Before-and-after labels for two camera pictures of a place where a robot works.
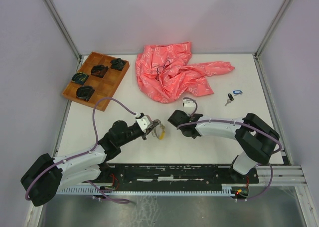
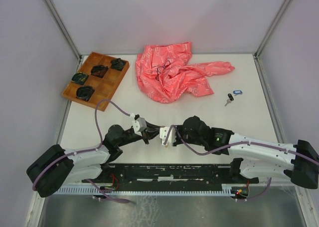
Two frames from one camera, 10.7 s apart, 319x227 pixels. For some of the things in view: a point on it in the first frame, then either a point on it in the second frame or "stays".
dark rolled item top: x=117 y=64 stays
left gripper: x=154 y=123 → x=151 y=131
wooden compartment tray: x=99 y=77 stays
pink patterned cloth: x=165 y=75 stays
